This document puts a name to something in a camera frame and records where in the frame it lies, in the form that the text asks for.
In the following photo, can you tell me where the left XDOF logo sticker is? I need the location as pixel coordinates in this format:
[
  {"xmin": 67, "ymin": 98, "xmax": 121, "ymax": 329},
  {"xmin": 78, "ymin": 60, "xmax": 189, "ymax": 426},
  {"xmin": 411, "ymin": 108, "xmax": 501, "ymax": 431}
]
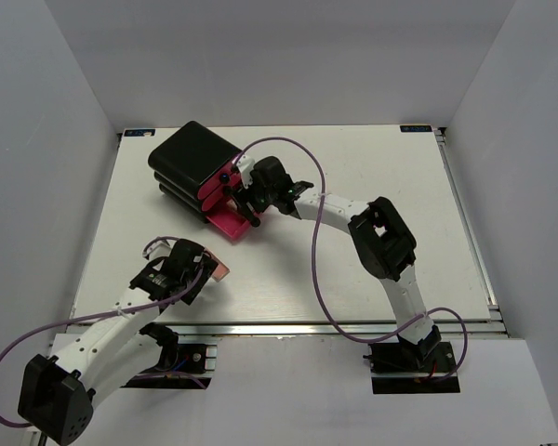
[{"xmin": 123, "ymin": 128, "xmax": 155, "ymax": 138}]

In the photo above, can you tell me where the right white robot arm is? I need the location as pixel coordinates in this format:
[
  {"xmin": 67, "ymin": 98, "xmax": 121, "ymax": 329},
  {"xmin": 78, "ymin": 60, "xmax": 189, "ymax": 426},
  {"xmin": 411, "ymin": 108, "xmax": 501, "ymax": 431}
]
[{"xmin": 232, "ymin": 155, "xmax": 441, "ymax": 371}]

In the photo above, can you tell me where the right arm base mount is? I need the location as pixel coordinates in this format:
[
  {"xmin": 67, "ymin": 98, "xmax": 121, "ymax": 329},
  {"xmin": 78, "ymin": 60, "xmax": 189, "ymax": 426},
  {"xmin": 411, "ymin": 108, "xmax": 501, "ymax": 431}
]
[{"xmin": 363, "ymin": 342, "xmax": 460, "ymax": 395}]

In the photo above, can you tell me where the pink eyeshadow palette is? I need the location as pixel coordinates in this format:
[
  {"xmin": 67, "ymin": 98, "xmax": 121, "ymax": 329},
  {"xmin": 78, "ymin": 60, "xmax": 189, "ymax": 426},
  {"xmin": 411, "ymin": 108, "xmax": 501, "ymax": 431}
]
[{"xmin": 205, "ymin": 250, "xmax": 230, "ymax": 282}]

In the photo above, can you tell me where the black pink drawer organizer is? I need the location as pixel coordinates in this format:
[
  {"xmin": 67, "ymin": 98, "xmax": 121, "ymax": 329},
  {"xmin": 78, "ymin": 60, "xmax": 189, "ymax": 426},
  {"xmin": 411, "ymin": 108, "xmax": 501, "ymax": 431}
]
[{"xmin": 148, "ymin": 121, "xmax": 240, "ymax": 222}]

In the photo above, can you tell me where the aluminium table frame rail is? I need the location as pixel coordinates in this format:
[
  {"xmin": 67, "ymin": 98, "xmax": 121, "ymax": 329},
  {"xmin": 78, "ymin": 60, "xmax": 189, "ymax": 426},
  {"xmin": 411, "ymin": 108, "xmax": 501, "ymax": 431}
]
[{"xmin": 433, "ymin": 127, "xmax": 508, "ymax": 335}]

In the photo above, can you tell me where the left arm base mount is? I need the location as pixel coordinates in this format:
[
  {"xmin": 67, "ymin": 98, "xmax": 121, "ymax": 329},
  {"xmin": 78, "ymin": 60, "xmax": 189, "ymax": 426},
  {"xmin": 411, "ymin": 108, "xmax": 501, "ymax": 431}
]
[{"xmin": 125, "ymin": 322, "xmax": 216, "ymax": 390}]

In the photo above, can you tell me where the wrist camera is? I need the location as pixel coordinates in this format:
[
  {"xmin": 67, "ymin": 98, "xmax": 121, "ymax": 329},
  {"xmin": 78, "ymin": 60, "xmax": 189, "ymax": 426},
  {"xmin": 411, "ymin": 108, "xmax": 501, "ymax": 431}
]
[
  {"xmin": 142, "ymin": 240, "xmax": 170, "ymax": 260},
  {"xmin": 233, "ymin": 155, "xmax": 256, "ymax": 189}
]

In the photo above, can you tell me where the pink bottom drawer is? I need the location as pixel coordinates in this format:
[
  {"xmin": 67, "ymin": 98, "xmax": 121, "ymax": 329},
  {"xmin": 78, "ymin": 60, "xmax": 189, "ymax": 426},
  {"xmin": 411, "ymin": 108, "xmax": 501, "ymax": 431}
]
[{"xmin": 206, "ymin": 204, "xmax": 252, "ymax": 242}]

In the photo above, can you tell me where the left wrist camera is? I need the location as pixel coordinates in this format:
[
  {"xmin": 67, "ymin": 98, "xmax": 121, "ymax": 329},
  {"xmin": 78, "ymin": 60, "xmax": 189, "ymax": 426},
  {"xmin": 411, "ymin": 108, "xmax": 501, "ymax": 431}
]
[{"xmin": 142, "ymin": 240, "xmax": 170, "ymax": 260}]

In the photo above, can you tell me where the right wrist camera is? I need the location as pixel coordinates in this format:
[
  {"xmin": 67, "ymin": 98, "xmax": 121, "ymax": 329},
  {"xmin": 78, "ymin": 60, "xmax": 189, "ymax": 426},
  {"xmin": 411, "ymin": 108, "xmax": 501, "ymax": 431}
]
[{"xmin": 233, "ymin": 155, "xmax": 256, "ymax": 189}]

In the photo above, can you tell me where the xdof logo sticker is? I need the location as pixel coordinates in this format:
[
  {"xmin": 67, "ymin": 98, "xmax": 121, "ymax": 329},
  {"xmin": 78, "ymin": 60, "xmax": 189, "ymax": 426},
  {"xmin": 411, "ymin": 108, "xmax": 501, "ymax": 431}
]
[
  {"xmin": 123, "ymin": 128, "xmax": 155, "ymax": 138},
  {"xmin": 399, "ymin": 125, "xmax": 432, "ymax": 133}
]

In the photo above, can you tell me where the right XDOF logo sticker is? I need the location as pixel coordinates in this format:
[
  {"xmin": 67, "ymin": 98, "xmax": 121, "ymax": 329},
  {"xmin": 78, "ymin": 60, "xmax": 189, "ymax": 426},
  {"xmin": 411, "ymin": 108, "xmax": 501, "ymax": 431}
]
[{"xmin": 399, "ymin": 125, "xmax": 432, "ymax": 133}]

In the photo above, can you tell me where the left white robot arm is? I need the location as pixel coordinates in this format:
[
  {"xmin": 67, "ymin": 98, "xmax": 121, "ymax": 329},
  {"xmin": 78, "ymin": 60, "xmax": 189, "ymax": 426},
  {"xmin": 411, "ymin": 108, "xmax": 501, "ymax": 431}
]
[{"xmin": 18, "ymin": 239, "xmax": 229, "ymax": 445}]

